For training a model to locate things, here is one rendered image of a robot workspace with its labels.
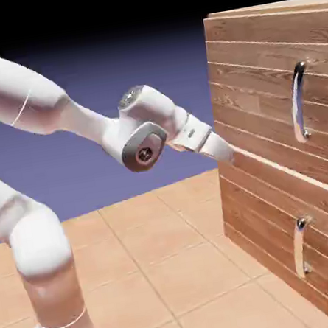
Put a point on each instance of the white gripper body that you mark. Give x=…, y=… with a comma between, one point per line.
x=216, y=146

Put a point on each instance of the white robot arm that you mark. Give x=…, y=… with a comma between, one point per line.
x=35, y=103

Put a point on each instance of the large wood cabinet door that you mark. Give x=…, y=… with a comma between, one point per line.
x=258, y=101

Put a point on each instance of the small wood cabinet door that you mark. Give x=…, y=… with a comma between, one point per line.
x=264, y=210

